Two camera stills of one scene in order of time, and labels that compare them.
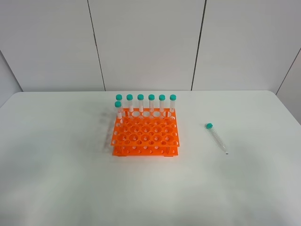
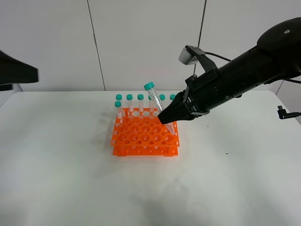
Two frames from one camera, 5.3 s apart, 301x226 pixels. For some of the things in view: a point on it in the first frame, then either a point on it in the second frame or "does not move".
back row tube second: (129, 99) does not move
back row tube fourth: (151, 97) does not move
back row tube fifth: (162, 98) does not move
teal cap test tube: (209, 126) to (150, 87)
